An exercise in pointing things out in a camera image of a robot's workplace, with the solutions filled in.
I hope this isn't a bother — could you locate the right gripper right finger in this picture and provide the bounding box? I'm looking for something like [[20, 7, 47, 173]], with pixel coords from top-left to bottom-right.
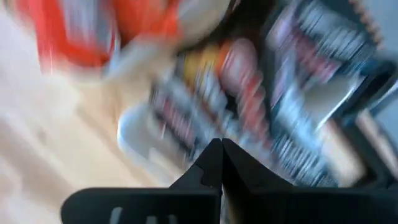
[[221, 138, 398, 224]]

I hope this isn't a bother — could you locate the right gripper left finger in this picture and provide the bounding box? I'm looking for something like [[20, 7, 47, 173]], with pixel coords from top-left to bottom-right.
[[60, 138, 223, 224]]

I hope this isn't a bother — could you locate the red Saucy Noods noodle pack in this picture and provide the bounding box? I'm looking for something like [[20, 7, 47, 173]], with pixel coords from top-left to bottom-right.
[[12, 0, 184, 74]]

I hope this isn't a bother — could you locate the long black hazard-striped floor mat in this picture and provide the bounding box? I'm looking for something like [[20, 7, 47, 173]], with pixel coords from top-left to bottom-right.
[[348, 0, 385, 47]]

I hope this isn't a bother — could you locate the black aluminium table frame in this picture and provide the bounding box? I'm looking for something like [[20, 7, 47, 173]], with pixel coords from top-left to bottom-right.
[[335, 58, 398, 190]]

